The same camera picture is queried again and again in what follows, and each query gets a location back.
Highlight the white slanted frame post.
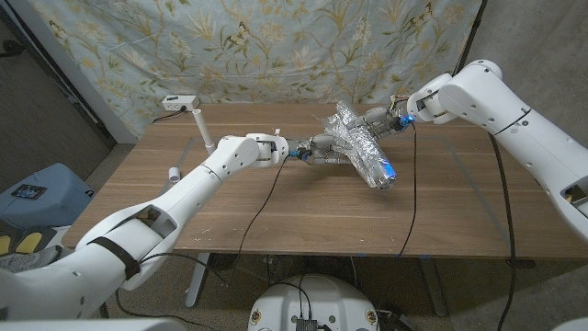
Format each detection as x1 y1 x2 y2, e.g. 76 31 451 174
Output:
6 0 139 144

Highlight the white table leg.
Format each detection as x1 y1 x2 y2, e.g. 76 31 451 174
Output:
185 252 212 308

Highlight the white robot torso dome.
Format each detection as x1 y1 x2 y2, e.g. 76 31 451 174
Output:
247 274 381 331

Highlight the floral light blue backdrop cloth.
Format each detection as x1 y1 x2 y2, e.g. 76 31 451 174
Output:
27 0 483 139

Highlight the thin black wrist wire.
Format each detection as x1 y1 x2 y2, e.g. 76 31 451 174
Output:
397 122 418 257
114 154 291 331

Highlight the white power strip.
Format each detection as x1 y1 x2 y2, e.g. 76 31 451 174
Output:
161 95 200 112

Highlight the grey table leg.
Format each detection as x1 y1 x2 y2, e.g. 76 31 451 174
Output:
417 257 449 317

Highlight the black mat with yellow pads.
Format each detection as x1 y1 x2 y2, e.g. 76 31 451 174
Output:
0 224 59 257

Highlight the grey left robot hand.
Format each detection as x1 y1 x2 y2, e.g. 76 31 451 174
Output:
287 132 355 166

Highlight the grey sneaker shoe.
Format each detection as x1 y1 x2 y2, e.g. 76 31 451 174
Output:
0 245 62 275

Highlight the white plastic tube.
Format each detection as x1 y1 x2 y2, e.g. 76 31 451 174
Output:
191 108 217 155

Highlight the black power strip cord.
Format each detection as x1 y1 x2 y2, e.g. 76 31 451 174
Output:
152 106 188 124

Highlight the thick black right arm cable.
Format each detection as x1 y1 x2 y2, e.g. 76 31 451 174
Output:
487 132 518 331

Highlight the thin black right wrist wire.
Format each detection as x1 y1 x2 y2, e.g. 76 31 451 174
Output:
397 122 418 257

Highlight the black backdrop stand pole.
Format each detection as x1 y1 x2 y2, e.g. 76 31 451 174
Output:
452 0 487 77

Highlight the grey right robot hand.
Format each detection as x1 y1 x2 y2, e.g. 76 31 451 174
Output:
353 106 406 139

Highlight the crinkled aluminum foil roll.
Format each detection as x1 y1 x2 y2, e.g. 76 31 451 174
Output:
313 99 397 190

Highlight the black flat printed card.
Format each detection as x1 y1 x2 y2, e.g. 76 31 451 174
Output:
10 184 48 200

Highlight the thin black left wrist wire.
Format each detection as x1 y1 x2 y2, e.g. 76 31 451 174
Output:
114 154 291 331

